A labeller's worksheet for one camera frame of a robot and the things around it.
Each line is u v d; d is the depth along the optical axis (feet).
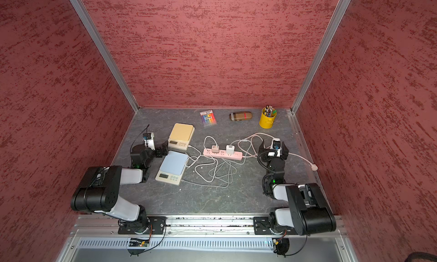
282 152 2.55
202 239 2.34
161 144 2.80
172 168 3.02
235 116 3.72
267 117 3.36
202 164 3.02
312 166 3.14
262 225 2.43
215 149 3.03
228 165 3.02
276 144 2.34
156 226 2.44
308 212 1.45
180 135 3.40
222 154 3.11
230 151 3.03
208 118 3.74
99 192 1.47
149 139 2.65
